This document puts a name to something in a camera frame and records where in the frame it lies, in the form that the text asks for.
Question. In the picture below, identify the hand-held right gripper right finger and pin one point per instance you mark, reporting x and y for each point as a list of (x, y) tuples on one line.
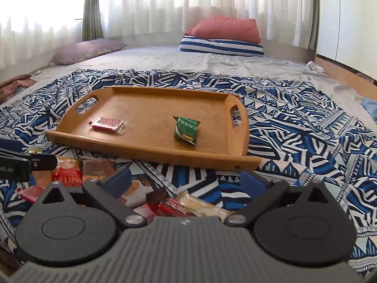
[(250, 180)]

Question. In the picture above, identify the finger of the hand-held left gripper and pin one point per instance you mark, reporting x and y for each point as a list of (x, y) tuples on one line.
[(10, 146), (44, 162)]

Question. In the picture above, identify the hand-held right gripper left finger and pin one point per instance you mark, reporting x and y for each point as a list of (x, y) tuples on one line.
[(117, 180)]

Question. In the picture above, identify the white coffee sachet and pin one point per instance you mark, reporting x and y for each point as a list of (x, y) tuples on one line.
[(141, 187)]

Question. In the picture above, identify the red chip packet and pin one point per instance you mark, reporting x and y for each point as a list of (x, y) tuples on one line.
[(66, 174)]

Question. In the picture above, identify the small red patterned snack packet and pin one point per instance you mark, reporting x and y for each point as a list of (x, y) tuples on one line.
[(107, 123), (29, 194)]

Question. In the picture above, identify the cream wafer packet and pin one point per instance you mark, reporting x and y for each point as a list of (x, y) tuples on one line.
[(200, 203)]

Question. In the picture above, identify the red snack bar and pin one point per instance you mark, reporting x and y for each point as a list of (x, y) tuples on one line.
[(170, 206)]

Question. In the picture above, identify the wooden tray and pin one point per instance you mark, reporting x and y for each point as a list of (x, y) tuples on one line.
[(147, 109)]

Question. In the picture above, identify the green snack packet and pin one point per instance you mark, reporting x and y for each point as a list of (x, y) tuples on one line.
[(186, 129)]

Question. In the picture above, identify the brown snack packet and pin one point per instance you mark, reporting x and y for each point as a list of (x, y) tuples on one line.
[(97, 168)]

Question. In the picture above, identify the brown cloth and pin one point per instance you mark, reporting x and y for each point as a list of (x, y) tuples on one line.
[(14, 84)]

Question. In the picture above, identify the blue white patterned blanket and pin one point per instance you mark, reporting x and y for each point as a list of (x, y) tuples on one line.
[(294, 129)]

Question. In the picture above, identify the purple pillow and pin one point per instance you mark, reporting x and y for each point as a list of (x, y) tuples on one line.
[(88, 50)]

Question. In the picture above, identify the grey bed sheet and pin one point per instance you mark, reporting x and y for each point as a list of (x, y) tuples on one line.
[(206, 62)]

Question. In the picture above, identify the crumpled white plastic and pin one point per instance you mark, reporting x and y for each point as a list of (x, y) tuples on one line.
[(315, 66)]

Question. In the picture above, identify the blue white striped pillow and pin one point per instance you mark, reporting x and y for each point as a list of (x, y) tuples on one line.
[(218, 47)]

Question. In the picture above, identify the white sheer curtain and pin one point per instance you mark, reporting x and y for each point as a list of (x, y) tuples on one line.
[(38, 11), (162, 6)]

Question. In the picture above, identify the light blue cloth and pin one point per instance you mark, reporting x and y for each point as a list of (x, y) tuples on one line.
[(370, 109)]

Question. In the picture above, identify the wooden base board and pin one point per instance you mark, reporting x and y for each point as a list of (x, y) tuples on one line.
[(344, 72)]

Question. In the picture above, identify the pink pillow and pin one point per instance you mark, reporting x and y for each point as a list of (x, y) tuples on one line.
[(226, 29)]

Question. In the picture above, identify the grey green curtain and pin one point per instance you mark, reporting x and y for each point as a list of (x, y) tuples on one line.
[(92, 11)]

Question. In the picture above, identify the white wardrobe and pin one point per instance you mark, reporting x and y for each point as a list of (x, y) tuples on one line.
[(344, 17)]

